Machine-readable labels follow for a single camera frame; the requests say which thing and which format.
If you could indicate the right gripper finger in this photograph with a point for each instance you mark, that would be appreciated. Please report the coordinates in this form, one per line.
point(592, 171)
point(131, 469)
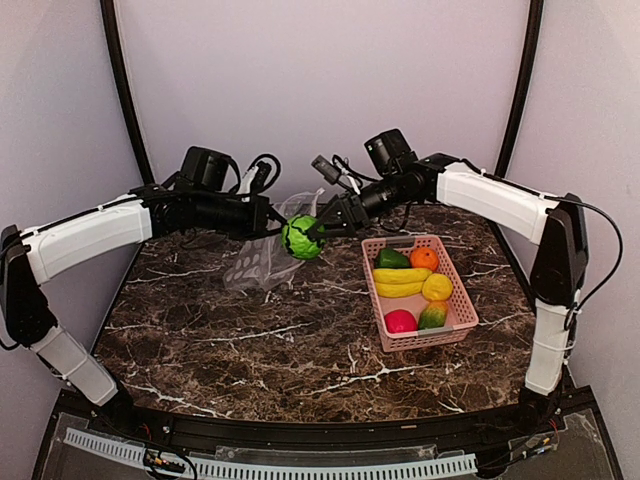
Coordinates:
point(330, 215)
point(326, 232)

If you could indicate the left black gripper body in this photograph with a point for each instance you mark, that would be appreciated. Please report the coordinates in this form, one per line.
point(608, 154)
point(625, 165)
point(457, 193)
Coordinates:
point(252, 225)

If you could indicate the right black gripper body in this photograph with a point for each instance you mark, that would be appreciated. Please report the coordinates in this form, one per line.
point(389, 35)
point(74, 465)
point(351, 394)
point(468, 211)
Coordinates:
point(356, 209)

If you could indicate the green toy cabbage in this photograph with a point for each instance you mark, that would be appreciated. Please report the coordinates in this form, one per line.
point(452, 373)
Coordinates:
point(295, 239)

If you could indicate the clear zip top bag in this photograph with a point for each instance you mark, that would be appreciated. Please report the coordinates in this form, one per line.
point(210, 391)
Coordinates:
point(264, 263)

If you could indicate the green toy bell pepper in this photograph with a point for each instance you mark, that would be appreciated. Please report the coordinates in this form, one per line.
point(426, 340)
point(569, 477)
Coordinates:
point(388, 258)

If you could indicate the yellow toy banana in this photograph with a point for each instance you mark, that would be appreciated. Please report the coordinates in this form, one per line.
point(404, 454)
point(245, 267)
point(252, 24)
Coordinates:
point(400, 283)

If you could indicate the pink perforated plastic basket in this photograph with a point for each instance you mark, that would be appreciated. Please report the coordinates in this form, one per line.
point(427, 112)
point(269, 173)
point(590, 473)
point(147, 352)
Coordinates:
point(461, 319)

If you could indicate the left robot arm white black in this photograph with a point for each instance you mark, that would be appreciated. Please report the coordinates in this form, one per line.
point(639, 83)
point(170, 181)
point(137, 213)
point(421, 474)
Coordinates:
point(208, 192)

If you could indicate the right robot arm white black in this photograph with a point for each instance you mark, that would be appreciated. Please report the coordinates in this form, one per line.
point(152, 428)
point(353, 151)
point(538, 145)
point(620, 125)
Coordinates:
point(554, 224)

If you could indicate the orange toy fruit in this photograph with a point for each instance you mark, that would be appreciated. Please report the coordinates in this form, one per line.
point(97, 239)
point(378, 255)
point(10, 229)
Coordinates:
point(425, 258)

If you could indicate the red toy apple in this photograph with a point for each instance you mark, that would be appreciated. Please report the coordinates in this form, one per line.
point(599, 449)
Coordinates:
point(400, 321)

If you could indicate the yellow toy lemon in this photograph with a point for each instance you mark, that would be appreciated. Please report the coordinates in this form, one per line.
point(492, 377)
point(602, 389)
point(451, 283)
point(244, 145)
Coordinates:
point(437, 287)

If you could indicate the orange green toy mango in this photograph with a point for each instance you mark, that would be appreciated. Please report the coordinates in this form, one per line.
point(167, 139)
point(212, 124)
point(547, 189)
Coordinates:
point(434, 315)

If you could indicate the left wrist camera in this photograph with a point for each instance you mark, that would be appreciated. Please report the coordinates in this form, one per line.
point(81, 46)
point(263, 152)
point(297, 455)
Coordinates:
point(261, 175)

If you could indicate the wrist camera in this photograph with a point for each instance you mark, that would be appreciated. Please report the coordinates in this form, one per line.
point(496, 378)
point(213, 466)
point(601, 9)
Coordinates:
point(261, 175)
point(336, 174)

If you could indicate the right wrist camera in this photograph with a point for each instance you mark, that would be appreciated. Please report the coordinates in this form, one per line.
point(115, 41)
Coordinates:
point(336, 174)

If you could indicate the black front rail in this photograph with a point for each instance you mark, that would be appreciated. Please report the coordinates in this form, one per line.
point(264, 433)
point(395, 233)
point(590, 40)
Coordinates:
point(497, 435)

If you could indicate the left black frame post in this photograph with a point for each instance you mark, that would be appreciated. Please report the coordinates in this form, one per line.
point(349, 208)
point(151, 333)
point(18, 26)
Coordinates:
point(124, 91)

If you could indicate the black frame post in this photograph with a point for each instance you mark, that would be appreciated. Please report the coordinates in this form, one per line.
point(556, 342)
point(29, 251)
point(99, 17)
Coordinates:
point(521, 89)
point(124, 91)

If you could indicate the white slotted cable duct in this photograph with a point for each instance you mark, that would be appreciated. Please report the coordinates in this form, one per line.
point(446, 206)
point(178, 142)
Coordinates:
point(247, 464)

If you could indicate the right black frame post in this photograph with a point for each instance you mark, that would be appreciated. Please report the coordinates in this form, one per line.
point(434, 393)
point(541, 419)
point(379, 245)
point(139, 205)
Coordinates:
point(521, 89)

